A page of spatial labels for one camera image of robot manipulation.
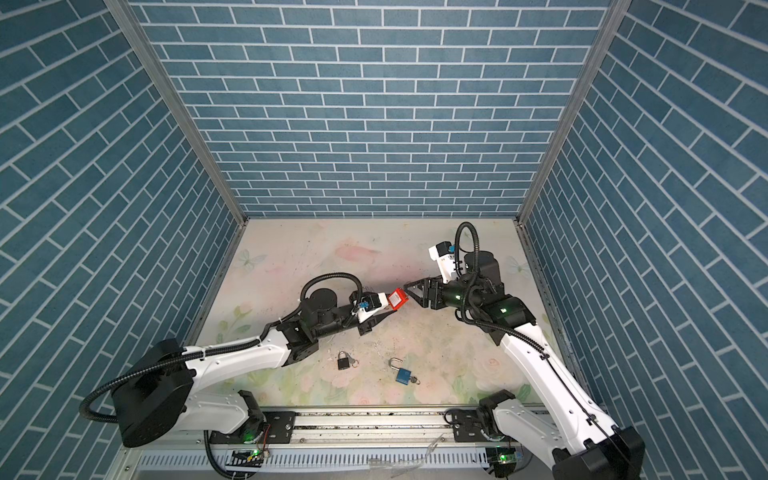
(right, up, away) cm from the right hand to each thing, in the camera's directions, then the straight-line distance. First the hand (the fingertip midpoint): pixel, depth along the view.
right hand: (409, 284), depth 71 cm
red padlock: (-3, -4, +1) cm, 5 cm away
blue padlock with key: (-1, -27, +11) cm, 29 cm away
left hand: (-4, -5, +4) cm, 8 cm away
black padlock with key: (-18, -24, +14) cm, 33 cm away
